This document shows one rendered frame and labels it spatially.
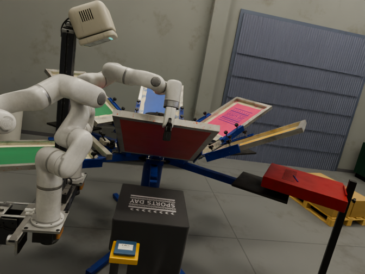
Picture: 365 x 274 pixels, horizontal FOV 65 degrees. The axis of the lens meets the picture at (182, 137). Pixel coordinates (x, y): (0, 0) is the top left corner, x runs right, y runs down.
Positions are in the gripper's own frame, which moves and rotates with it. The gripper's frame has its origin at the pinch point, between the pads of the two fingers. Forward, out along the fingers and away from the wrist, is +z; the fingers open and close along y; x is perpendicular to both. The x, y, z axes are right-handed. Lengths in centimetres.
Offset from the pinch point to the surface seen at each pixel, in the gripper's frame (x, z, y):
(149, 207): -2, 43, -44
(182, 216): 19, 45, -37
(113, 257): -16, 57, 4
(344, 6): 348, -336, -397
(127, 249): -11, 54, 1
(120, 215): -18, 47, -32
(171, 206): 13, 41, -48
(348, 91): 414, -179, -444
